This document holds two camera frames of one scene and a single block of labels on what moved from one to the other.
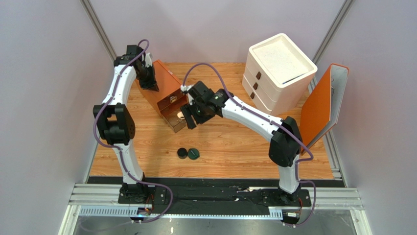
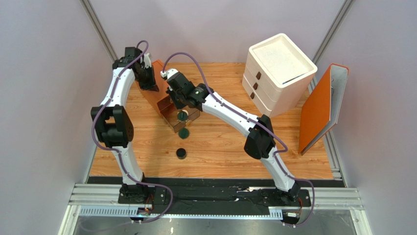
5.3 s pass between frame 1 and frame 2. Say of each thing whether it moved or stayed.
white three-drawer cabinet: stayed
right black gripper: moved
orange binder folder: stayed
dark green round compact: moved
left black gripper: stayed
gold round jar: stayed
